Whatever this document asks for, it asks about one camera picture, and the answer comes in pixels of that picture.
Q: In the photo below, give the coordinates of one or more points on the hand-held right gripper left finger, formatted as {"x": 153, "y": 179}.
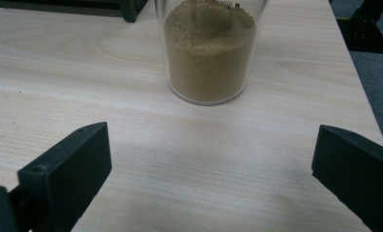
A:
{"x": 67, "y": 174}

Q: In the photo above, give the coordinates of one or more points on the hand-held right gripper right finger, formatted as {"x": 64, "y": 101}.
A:
{"x": 360, "y": 174}

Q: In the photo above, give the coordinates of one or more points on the black metal shelf rack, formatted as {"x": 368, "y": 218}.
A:
{"x": 128, "y": 8}

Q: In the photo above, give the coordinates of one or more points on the glass jar of brown powder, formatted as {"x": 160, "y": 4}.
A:
{"x": 209, "y": 64}

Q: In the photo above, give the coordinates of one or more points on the black stand base yellow stripes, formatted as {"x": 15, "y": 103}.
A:
{"x": 363, "y": 32}

